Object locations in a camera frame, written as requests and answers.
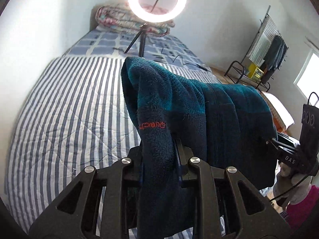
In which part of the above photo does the white striped hanging garment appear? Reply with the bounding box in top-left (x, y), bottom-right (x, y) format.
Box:
top-left (247, 14), bottom-right (279, 67)

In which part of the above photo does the bright window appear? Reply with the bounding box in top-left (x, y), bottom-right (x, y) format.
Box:
top-left (294, 49), bottom-right (318, 100)

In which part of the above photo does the dark hanging garment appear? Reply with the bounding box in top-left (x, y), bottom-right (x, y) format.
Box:
top-left (260, 36), bottom-right (288, 84)

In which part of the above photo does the floral folded blanket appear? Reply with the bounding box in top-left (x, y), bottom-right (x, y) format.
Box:
top-left (95, 2), bottom-right (175, 37)

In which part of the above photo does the teal plaid fleece jacket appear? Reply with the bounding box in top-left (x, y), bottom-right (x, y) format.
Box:
top-left (121, 57), bottom-right (277, 238)

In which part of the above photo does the blue white striped quilt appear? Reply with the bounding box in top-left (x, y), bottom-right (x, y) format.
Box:
top-left (5, 57), bottom-right (140, 231)

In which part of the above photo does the ring light on tripod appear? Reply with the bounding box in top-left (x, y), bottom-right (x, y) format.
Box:
top-left (124, 0), bottom-right (187, 58)

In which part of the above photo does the right hand in grey glove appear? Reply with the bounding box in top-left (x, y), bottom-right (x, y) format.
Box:
top-left (273, 162), bottom-right (312, 210)

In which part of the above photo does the black metal clothes rack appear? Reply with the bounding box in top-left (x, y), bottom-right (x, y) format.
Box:
top-left (224, 7), bottom-right (289, 92)

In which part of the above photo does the white orange pillow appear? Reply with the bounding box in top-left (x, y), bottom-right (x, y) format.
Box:
top-left (260, 92), bottom-right (295, 133)

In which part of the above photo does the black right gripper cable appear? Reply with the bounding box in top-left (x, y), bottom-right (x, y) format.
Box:
top-left (268, 92), bottom-right (319, 202)

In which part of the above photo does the pink sleeve right forearm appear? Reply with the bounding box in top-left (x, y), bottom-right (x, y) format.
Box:
top-left (286, 185), bottom-right (318, 231)

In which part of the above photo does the yellow box on rack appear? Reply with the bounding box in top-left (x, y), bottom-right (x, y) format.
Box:
top-left (247, 63), bottom-right (264, 82)

